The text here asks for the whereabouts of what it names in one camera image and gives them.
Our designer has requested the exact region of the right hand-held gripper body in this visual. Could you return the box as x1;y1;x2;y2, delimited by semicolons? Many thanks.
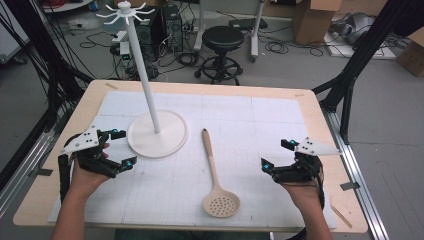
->
271;136;343;184

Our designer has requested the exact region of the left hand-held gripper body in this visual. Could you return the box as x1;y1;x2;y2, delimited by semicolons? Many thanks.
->
59;125;122;179

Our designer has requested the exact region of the beige slotted spoon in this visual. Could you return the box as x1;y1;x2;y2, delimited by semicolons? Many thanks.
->
201;128;241;219

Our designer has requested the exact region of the white utensil rack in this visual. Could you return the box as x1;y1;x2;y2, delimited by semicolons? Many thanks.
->
95;0;190;159

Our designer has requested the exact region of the person's left hand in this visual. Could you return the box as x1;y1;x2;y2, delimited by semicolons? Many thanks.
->
68;142;113;198

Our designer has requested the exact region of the person's right hand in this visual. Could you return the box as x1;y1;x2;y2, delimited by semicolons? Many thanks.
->
281;159;327;210

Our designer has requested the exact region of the white gridded mat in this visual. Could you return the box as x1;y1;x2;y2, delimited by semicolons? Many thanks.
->
47;90;338;231

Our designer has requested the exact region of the white power strip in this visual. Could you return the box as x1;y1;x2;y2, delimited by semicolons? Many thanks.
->
111;30;133;62

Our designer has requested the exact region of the person's lap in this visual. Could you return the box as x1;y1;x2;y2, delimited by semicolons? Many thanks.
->
114;228;272;240

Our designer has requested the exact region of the black computer tower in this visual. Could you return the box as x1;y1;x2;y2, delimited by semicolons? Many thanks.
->
133;14;165;62
162;4;185;54

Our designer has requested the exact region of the white stand leg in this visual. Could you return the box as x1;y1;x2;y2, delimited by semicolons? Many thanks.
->
193;0;206;52
249;0;267;63

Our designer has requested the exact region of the large cardboard box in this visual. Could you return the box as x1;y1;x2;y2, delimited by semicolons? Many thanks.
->
290;0;344;46

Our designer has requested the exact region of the black round stool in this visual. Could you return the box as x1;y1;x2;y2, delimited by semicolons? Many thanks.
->
194;25;245;86

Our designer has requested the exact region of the black flat device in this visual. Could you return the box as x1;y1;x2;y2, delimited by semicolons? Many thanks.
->
228;17;269;31

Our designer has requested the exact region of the white board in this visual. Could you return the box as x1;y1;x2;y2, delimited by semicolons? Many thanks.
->
324;31;398;61

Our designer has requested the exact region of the grey bag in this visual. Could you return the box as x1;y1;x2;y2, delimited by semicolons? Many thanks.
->
328;12;377;46

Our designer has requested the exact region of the round white table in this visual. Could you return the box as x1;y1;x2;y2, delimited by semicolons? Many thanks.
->
42;0;97;14

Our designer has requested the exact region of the small cardboard box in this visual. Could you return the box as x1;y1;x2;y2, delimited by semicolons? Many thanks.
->
395;28;424;78

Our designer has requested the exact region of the metal rail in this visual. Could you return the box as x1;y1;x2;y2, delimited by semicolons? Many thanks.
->
320;108;390;240
0;108;74;219

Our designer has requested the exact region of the black metal frame stand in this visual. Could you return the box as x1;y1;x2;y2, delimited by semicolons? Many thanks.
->
0;0;95;134
312;0;424;146

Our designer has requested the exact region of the coiled black floor cable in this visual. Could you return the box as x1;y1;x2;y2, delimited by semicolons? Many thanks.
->
264;34;325;58

